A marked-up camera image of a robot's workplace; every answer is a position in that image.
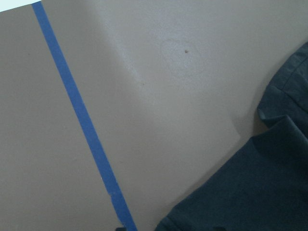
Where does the black graphic t-shirt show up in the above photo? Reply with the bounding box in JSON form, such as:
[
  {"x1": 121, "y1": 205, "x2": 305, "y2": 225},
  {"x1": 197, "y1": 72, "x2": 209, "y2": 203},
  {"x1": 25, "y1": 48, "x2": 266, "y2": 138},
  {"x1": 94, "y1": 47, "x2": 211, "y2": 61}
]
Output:
[{"x1": 156, "y1": 44, "x2": 308, "y2": 231}]

